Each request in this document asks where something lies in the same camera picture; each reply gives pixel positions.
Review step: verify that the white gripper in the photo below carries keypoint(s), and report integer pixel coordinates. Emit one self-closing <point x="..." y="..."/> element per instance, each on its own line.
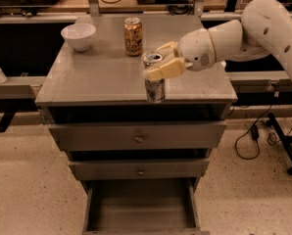
<point x="195" y="52"/>

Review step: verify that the silver redbull can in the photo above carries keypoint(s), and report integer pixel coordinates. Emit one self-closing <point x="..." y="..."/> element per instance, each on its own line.
<point x="155" y="89"/>

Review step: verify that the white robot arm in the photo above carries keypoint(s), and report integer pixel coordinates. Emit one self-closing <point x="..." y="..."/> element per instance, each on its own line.
<point x="265" y="28"/>

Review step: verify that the orange soda can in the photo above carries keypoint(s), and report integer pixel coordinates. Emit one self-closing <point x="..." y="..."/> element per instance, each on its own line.
<point x="133" y="36"/>

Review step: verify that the grey top drawer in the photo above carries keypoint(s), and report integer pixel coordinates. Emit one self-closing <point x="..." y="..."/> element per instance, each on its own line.
<point x="137" y="135"/>

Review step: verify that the grey wooden drawer cabinet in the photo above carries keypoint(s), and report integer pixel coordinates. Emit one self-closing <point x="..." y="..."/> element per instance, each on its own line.
<point x="104" y="85"/>

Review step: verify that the grey middle drawer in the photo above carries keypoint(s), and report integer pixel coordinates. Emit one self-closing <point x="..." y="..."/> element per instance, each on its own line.
<point x="139" y="169"/>

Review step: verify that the grey open bottom drawer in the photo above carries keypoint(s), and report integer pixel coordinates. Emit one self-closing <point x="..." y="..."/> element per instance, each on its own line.
<point x="142" y="207"/>

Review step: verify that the white ceramic bowl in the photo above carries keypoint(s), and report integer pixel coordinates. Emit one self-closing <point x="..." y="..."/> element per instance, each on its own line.
<point x="79" y="35"/>

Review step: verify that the black wheeled stand leg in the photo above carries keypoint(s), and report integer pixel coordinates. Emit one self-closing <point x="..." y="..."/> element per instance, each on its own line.
<point x="286" y="140"/>

